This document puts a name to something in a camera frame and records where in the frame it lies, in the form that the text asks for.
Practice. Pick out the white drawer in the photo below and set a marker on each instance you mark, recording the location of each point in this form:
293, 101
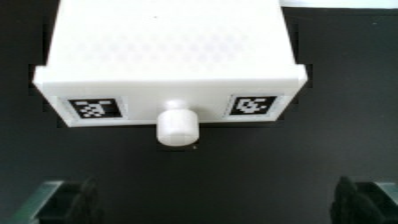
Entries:
170, 63

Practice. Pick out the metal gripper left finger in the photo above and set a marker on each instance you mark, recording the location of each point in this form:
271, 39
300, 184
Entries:
62, 204

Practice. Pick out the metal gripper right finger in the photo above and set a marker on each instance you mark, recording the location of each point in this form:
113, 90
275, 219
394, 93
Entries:
365, 203

